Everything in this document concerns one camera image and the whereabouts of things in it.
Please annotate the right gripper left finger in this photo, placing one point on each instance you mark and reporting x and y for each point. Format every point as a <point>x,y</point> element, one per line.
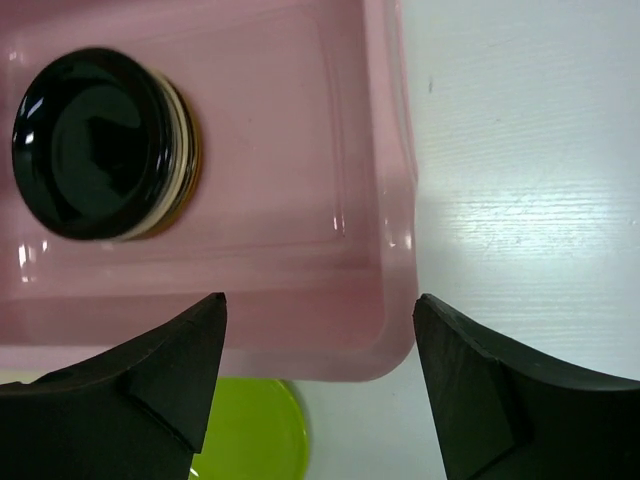
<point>136,411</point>

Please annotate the cream plate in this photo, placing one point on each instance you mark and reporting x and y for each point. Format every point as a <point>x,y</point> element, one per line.
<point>179,157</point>

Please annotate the pink plastic bin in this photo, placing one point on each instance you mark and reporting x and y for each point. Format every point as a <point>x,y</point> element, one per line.
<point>304,211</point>

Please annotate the green plate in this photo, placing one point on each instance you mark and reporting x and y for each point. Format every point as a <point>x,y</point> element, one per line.
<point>256,430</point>

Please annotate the black plate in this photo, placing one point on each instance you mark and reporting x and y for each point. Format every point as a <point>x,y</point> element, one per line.
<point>91,144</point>

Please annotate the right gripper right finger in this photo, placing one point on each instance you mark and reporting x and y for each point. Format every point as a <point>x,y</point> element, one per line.
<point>503,410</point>

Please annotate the yellow patterned plate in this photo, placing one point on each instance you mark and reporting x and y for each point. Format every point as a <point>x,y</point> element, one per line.
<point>189,186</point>

